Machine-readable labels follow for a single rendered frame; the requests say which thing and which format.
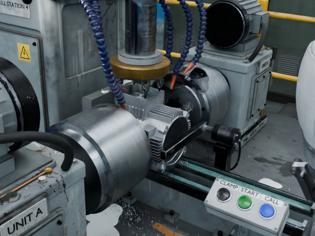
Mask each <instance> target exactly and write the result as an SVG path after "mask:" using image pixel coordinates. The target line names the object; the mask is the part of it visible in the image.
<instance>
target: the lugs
mask: <svg viewBox="0 0 315 236"><path fill-rule="evenodd" d="M189 115H190V114H189V113H188V112H187V111H183V116H184V117H185V118H186V119H187V120H188V117H189ZM168 128H169V127H168V126H167V125H165V124H162V123H160V125H159V127H158V129H157V131H158V132H159V133H161V134H164V135H166V133H167V130H168ZM186 150H187V148H186V147H185V149H184V151H183V153H182V155H185V152H186ZM166 166H167V165H165V163H162V162H160V163H157V164H156V168H158V169H159V170H162V171H164V170H165V168H166Z"/></svg>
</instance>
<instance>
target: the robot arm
mask: <svg viewBox="0 0 315 236"><path fill-rule="evenodd" d="M296 109H297V115H298V121H299V124H300V126H301V128H302V137H303V154H304V156H305V159H306V161H307V162H303V161H302V160H301V159H300V158H295V160H294V162H293V164H292V167H291V169H290V172H291V173H292V174H293V175H294V176H295V177H296V178H297V180H298V183H299V185H300V187H301V189H302V192H303V194H304V196H305V198H306V200H307V201H308V202H313V201H314V202H315V182H314V180H315V40H314V41H312V42H311V43H310V44H309V46H308V47H307V50H306V52H305V54H304V57H303V59H302V62H301V66H300V70H299V75H298V79H297V87H296ZM313 179H314V180H313Z"/></svg>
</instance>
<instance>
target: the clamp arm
mask: <svg viewBox="0 0 315 236"><path fill-rule="evenodd" d="M206 126H207V122H206V121H201V122H200V123H198V124H197V125H195V126H194V127H192V128H191V129H189V130H188V131H187V132H185V133H184V134H183V135H181V136H180V137H179V138H177V139H176V140H174V141H173V142H172V143H170V144H169V145H167V146H166V147H164V148H162V150H161V151H160V159H161V160H164V161H166V160H167V159H169V158H170V157H171V156H173V155H174V154H175V153H177V152H178V151H179V150H181V149H182V148H183V147H185V146H186V145H187V144H188V143H190V142H191V141H192V140H193V139H195V138H196V137H197V136H199V135H200V134H201V133H203V132H205V129H204V128H206Z"/></svg>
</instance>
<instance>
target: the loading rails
mask: <svg viewBox="0 0 315 236"><path fill-rule="evenodd" d="M181 161H182V163H181ZM187 162H188V164H187ZM167 173H168V175H166V174H167ZM172 173H173V175H172ZM171 176H172V177H171ZM216 178H220V179H222V180H225V181H228V182H230V183H233V184H236V185H239V186H242V187H245V188H247V189H250V190H253V191H255V192H258V193H261V194H264V195H267V196H270V197H272V198H275V199H278V200H280V201H283V202H286V203H288V204H289V205H290V207H289V211H290V214H289V216H288V219H287V221H286V224H285V226H284V229H283V231H282V234H281V236H310V234H311V230H312V226H313V222H314V218H315V202H314V201H313V202H308V201H307V200H306V198H304V197H301V196H298V195H295V194H292V193H289V192H286V191H283V190H281V189H278V188H275V187H272V186H269V185H266V184H263V183H260V182H257V181H255V180H252V179H249V178H246V177H243V176H240V175H237V174H234V173H231V172H229V171H226V170H223V169H220V168H217V167H214V166H211V165H208V164H206V163H203V162H200V161H197V160H194V159H191V158H188V157H185V156H183V155H181V157H180V162H178V163H177V165H175V166H174V168H172V169H171V170H164V171H160V170H158V171H154V170H151V169H150V171H149V173H148V175H147V176H146V178H145V179H144V180H143V181H142V182H140V183H139V184H138V185H136V186H135V187H134V188H133V189H131V190H130V191H128V192H127V193H126V194H125V195H123V196H122V197H121V199H122V201H124V202H126V203H129V204H130V205H131V204H133V203H134V202H135V201H137V200H138V201H140V202H142V203H145V204H147V205H149V206H152V207H154V208H156V209H159V210H161V211H163V212H165V214H164V220H166V221H168V222H170V223H173V224H175V223H176V222H177V221H178V220H179V219H182V220H184V221H186V222H189V223H191V224H193V225H196V226H198V227H200V228H202V229H204V230H207V231H209V232H211V233H213V234H212V236H229V234H230V232H231V230H232V229H233V227H234V226H235V225H237V224H236V223H233V222H231V221H228V220H226V219H223V218H221V217H219V216H216V215H214V214H211V213H209V212H207V210H206V207H205V206H204V201H205V199H206V197H207V195H208V193H209V191H210V189H211V187H212V185H213V183H214V181H215V179H216Z"/></svg>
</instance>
